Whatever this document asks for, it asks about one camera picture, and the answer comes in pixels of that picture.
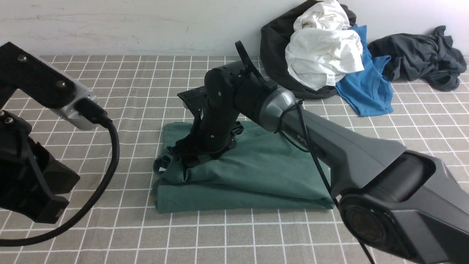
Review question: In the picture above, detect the white crumpled shirt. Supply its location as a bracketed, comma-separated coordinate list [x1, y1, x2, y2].
[285, 0, 364, 90]

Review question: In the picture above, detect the left black cable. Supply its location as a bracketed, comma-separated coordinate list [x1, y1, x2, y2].
[0, 97, 121, 247]

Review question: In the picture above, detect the dark grey crumpled shirt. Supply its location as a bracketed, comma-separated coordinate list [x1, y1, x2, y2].
[368, 25, 467, 92]

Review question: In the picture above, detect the green long-sleeved shirt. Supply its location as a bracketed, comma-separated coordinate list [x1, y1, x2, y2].
[151, 121, 334, 213]

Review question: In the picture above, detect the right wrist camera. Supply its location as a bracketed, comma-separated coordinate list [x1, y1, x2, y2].
[177, 86, 207, 112]

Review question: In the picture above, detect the black garment in pile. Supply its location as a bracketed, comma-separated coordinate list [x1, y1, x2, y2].
[260, 0, 356, 100]

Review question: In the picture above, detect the black cable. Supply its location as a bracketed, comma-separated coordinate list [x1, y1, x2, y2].
[0, 97, 121, 247]
[234, 40, 376, 264]

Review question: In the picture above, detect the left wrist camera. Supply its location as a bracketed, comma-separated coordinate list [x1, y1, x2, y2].
[0, 42, 108, 131]

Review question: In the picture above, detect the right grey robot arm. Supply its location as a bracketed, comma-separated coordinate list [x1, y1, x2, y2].
[170, 61, 469, 264]

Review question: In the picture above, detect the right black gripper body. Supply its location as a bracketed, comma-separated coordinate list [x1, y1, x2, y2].
[168, 92, 243, 168]

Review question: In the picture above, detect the grey checkered tablecloth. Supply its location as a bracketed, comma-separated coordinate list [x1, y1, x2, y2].
[1, 55, 469, 264]

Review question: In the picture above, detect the right black cable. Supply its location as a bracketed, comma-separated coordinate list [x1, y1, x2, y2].
[234, 40, 376, 264]

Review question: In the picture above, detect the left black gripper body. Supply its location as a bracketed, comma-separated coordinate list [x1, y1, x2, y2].
[0, 110, 80, 224]

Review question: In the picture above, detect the blue t-shirt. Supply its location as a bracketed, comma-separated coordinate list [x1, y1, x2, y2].
[336, 25, 394, 117]

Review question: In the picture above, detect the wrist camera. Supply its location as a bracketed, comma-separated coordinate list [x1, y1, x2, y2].
[0, 42, 108, 131]
[177, 86, 207, 112]

